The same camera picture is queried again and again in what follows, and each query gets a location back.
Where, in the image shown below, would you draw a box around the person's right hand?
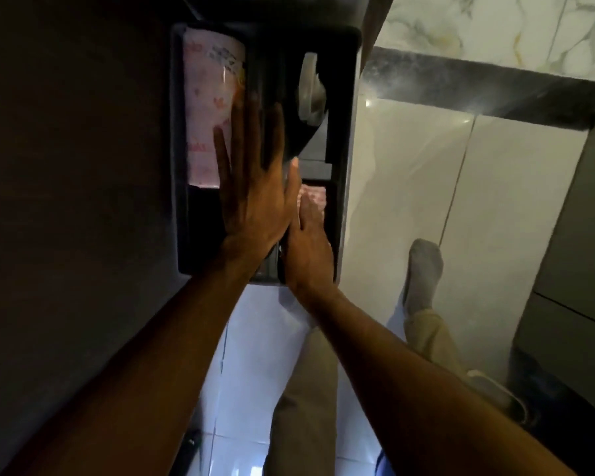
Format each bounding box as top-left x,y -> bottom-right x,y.
283,190 -> 338,304

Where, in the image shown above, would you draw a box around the person's left hand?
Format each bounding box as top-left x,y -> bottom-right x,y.
213,88 -> 303,267

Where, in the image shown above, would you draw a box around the black tissue dispenser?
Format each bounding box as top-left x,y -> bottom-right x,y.
170,22 -> 364,289

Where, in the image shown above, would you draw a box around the person's left forearm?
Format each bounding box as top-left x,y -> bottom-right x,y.
0,253 -> 278,476

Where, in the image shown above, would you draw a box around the person's right forearm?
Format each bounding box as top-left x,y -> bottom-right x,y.
288,280 -> 578,476

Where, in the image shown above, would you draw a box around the pink tissue bundle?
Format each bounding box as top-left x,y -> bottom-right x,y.
300,180 -> 329,214

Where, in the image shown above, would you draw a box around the pink printed tissue pack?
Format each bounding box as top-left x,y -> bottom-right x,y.
182,28 -> 247,188

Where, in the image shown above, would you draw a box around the grey sock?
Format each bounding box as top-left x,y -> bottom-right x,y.
401,238 -> 445,317

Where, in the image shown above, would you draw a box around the beige trousers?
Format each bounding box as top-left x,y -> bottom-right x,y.
265,308 -> 472,476

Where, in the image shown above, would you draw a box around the white slipper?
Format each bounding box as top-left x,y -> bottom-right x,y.
466,369 -> 530,426

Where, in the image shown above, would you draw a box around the grey cabinet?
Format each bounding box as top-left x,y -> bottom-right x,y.
512,110 -> 595,423

